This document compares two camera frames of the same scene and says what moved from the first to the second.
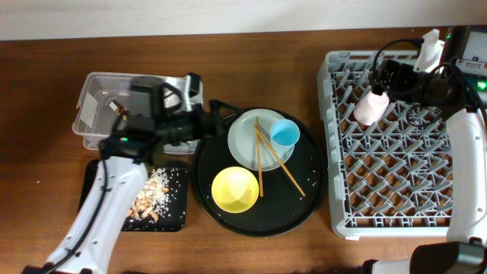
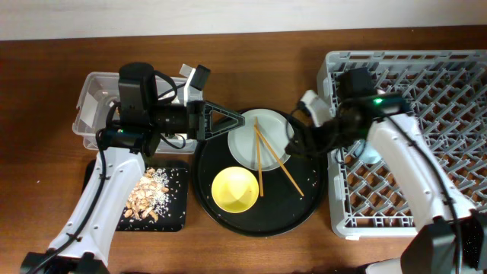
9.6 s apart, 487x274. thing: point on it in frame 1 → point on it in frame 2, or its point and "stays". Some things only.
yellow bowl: x=235 y=189 stays
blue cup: x=284 y=132 → x=365 y=151
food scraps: x=152 y=201 stays
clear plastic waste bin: x=104 y=97 stays
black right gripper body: x=421 y=88 → x=332 y=133
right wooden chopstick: x=280 y=160 stays
